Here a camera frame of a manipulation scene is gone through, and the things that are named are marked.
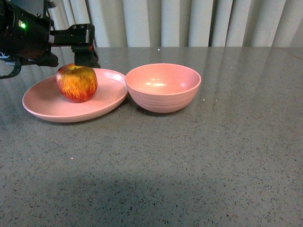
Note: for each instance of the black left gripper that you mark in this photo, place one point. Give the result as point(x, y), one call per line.
point(81, 37)

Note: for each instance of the pink plate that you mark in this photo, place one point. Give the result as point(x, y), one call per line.
point(45, 101)

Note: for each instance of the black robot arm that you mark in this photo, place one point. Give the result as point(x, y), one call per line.
point(27, 35)

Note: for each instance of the red yellow apple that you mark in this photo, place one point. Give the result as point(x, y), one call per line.
point(76, 83)

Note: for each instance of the grey pleated curtain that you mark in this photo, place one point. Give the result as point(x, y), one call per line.
point(185, 23)

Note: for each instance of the pink bowl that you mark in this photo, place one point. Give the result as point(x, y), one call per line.
point(162, 87)

